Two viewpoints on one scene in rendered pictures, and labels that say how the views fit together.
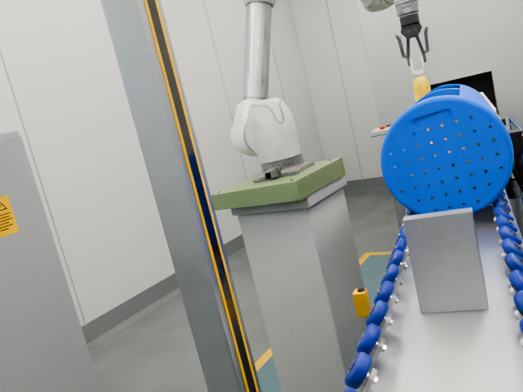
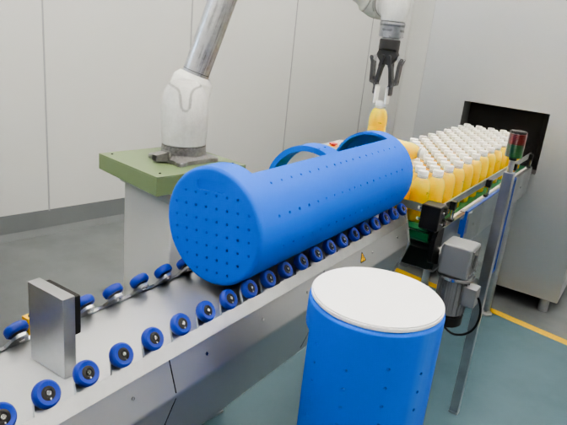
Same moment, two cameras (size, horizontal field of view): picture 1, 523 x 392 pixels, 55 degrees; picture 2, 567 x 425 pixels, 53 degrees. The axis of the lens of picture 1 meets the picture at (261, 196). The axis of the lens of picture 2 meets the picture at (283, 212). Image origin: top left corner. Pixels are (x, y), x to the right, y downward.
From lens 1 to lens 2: 0.81 m
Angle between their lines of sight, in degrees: 12
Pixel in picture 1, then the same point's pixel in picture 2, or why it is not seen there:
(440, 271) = (43, 334)
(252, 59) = (202, 30)
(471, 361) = not seen: outside the picture
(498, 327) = not seen: hidden behind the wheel
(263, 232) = (138, 207)
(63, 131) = (84, 12)
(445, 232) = (47, 306)
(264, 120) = (170, 102)
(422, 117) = (206, 180)
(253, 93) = (191, 66)
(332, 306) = not seen: hidden behind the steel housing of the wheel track
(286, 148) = (183, 137)
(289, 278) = (146, 258)
